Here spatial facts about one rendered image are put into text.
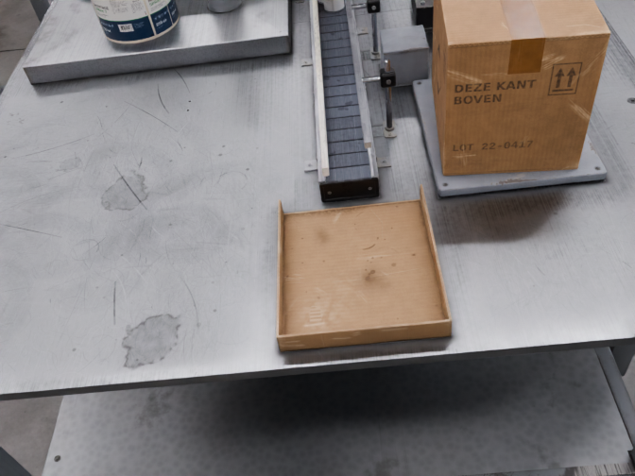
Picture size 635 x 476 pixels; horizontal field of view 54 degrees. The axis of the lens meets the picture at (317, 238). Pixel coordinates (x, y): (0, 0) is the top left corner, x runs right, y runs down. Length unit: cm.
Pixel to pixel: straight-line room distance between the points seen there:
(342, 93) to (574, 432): 93
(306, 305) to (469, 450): 68
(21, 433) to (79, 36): 115
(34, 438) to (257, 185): 116
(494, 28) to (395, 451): 96
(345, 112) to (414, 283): 43
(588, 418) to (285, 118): 98
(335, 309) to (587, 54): 55
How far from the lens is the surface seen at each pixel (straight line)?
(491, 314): 101
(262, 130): 138
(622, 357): 190
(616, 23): 172
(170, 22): 174
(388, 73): 125
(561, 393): 167
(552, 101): 112
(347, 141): 123
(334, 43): 154
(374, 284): 103
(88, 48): 176
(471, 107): 110
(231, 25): 169
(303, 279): 106
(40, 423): 212
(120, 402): 177
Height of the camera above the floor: 164
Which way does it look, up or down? 46 degrees down
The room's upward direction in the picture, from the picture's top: 10 degrees counter-clockwise
